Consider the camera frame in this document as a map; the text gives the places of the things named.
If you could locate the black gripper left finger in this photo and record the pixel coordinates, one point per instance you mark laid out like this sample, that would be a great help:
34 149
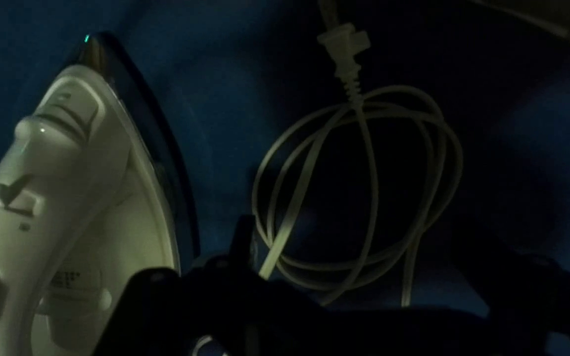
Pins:
165 313

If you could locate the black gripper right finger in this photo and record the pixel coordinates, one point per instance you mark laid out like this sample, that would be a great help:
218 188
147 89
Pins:
527 295

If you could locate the white clothes iron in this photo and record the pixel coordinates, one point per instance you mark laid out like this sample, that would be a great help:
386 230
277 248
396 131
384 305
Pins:
91 192

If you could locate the blue ironing board cover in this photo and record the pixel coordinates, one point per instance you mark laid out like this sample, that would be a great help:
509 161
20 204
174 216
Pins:
353 131

